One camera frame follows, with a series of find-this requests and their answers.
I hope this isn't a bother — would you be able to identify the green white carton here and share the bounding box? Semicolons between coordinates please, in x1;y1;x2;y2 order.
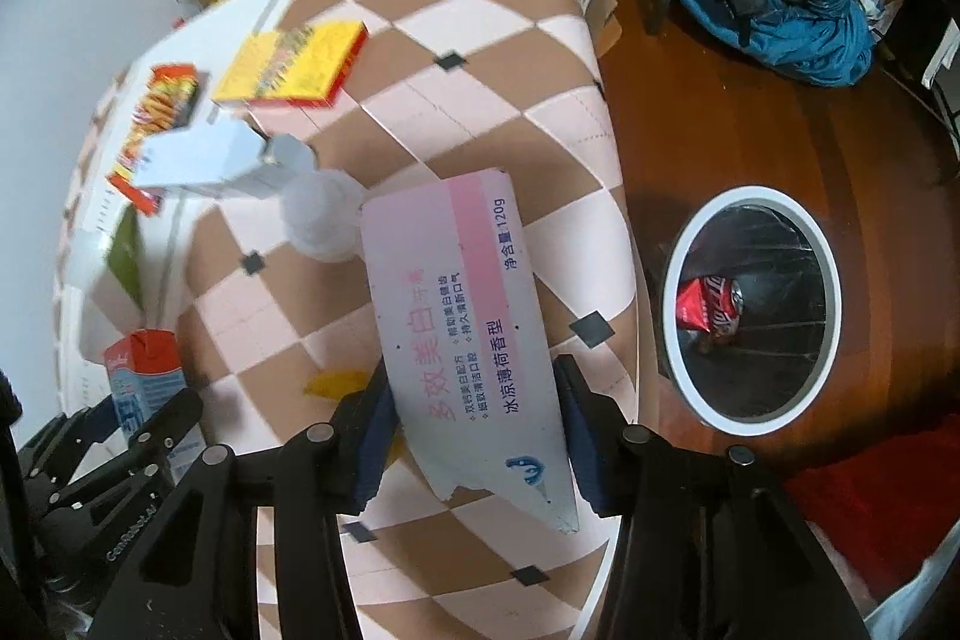
71;209;147;315

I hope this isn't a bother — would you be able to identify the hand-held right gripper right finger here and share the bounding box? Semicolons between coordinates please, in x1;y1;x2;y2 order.
553;355;871;640

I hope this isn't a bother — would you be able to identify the pink brown checkered tablecloth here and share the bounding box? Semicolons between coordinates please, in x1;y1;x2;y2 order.
52;0;650;640

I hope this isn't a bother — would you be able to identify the red blue milk carton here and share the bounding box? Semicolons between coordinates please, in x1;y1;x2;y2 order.
103;329;207;487

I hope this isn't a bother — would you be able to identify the white cardboard box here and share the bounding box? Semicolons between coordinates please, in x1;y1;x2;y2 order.
135;119;316;199

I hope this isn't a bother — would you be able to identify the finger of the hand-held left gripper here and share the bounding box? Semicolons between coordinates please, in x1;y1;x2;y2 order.
30;460;170;536
19;389;205;470

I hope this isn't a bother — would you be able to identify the red blanket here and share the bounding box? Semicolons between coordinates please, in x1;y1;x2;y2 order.
784;415;960;611

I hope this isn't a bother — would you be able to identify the pink white toothpaste box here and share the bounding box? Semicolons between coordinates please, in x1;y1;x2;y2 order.
360;166;580;534

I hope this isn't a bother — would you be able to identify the yellow wrapper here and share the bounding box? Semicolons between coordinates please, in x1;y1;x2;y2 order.
304;368;372;401

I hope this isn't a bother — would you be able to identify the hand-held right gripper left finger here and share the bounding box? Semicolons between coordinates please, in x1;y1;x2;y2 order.
97;370;406;640

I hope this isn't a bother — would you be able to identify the white rimmed trash bin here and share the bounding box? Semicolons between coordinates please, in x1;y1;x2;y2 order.
661;185;839;436

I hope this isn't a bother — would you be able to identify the red soda can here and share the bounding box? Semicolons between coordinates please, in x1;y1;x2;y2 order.
677;275;745;341

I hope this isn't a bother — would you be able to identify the yellow red box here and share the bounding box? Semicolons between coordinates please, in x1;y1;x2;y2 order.
212;21;368;109

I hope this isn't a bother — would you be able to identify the blue jacket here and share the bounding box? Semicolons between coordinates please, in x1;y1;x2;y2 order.
667;0;875;86

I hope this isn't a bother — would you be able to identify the red orange snack packet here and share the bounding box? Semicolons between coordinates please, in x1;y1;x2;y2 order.
105;64;202;217

